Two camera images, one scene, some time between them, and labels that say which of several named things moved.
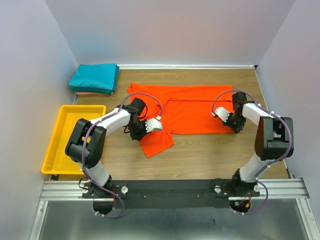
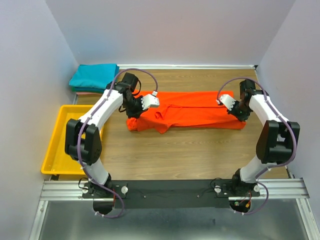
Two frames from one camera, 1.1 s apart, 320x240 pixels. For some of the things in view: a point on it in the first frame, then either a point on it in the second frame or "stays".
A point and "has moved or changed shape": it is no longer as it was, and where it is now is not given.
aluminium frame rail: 293,188 stays
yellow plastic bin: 56,161 stays
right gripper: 237,129 -> 241,118
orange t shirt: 186,109 has moved or changed shape
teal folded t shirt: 102,77 stays
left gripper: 138,137 -> 136,114
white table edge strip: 183,66 stays
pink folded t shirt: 90,93 stays
